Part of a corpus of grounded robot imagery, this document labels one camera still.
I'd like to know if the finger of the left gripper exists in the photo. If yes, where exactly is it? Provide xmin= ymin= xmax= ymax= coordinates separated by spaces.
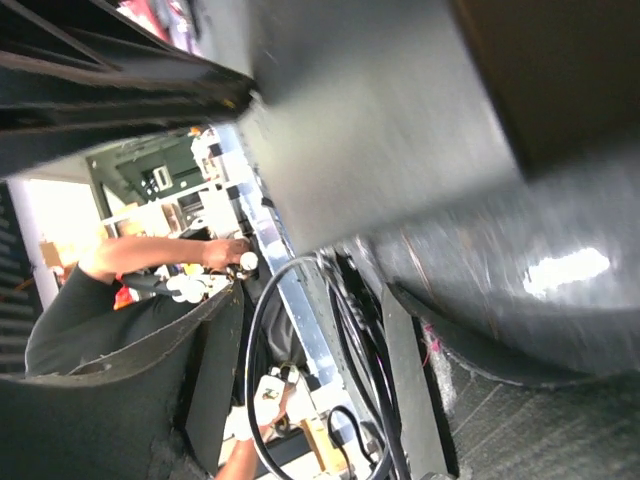
xmin=455 ymin=1 xmax=639 ymax=177

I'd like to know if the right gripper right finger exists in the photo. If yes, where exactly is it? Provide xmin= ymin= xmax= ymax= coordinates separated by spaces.
xmin=1 ymin=285 xmax=244 ymax=479

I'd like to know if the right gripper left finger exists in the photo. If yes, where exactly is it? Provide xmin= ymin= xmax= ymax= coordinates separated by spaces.
xmin=1 ymin=1 xmax=255 ymax=178

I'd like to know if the person in dark shirt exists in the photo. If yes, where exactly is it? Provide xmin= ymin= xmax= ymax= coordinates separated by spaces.
xmin=24 ymin=234 xmax=311 ymax=480

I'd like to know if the background shelving with clutter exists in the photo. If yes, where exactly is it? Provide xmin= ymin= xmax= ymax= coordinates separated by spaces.
xmin=26 ymin=127 xmax=248 ymax=275

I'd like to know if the aluminium rail frame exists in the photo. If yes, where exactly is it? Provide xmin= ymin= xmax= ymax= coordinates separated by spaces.
xmin=216 ymin=124 xmax=390 ymax=474

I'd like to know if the black power cable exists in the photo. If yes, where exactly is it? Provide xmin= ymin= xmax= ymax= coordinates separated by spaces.
xmin=244 ymin=254 xmax=411 ymax=480

